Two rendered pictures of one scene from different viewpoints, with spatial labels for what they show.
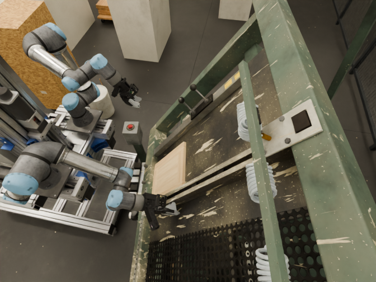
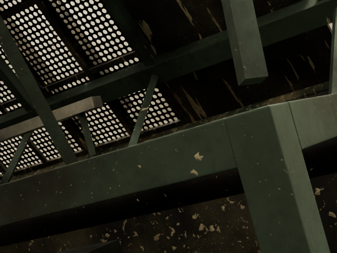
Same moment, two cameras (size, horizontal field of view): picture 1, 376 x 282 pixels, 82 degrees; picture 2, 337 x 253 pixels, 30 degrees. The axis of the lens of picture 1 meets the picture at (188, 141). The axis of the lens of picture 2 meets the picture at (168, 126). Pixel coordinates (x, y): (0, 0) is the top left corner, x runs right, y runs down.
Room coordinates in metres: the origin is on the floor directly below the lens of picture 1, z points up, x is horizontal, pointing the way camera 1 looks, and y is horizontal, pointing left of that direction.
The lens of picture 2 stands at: (1.38, -2.07, 0.74)
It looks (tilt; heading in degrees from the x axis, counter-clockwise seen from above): 3 degrees up; 119
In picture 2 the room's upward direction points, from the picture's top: 15 degrees counter-clockwise
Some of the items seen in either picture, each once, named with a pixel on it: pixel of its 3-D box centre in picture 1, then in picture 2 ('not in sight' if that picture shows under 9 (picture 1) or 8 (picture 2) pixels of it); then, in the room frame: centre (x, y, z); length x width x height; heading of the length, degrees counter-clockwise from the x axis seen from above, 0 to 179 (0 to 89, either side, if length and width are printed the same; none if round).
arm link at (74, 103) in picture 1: (74, 104); not in sight; (1.04, 0.80, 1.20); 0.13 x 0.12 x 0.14; 142
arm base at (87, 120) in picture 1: (80, 115); not in sight; (1.03, 0.80, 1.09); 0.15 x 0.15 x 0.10
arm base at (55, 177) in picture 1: (45, 175); not in sight; (0.55, 0.91, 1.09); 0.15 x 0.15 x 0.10
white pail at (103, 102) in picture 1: (99, 99); not in sight; (1.98, 1.16, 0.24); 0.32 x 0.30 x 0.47; 167
